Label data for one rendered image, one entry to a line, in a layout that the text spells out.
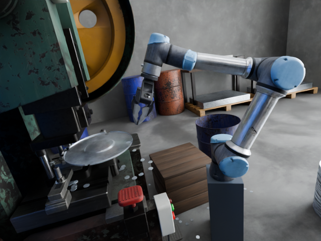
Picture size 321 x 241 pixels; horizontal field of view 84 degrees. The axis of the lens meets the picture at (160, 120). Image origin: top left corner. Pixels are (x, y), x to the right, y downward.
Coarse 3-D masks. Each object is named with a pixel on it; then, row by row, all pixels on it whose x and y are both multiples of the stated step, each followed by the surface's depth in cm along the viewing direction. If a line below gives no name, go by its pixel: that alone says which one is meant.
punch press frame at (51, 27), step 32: (32, 0) 44; (0, 32) 44; (32, 32) 46; (0, 64) 46; (32, 64) 48; (64, 64) 50; (0, 96) 48; (32, 96) 50; (0, 128) 76; (32, 128) 84; (0, 160) 60; (32, 160) 83; (128, 160) 91; (0, 192) 57; (0, 224) 58; (64, 224) 63
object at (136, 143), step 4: (132, 136) 85; (136, 136) 84; (136, 140) 80; (132, 144) 76; (136, 144) 75; (140, 144) 76; (128, 148) 74; (132, 148) 75; (108, 160) 76; (112, 160) 76; (116, 160) 81; (96, 164) 76; (100, 164) 76; (104, 164) 76; (108, 164) 76; (112, 164) 77; (116, 164) 78; (112, 168) 77; (116, 168) 78; (112, 172) 78; (116, 172) 78
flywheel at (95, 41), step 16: (80, 0) 92; (96, 0) 94; (112, 0) 92; (96, 16) 96; (112, 16) 94; (80, 32) 96; (96, 32) 98; (112, 32) 99; (96, 48) 100; (112, 48) 99; (96, 64) 102; (112, 64) 101; (96, 80) 101
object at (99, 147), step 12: (108, 132) 91; (120, 132) 89; (84, 144) 82; (96, 144) 79; (108, 144) 77; (120, 144) 77; (72, 156) 73; (84, 156) 71; (96, 156) 70; (108, 156) 69
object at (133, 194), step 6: (132, 186) 53; (138, 186) 52; (120, 192) 51; (126, 192) 51; (132, 192) 50; (138, 192) 50; (120, 198) 49; (126, 198) 48; (132, 198) 48; (138, 198) 48; (120, 204) 47; (126, 204) 47; (132, 204) 50
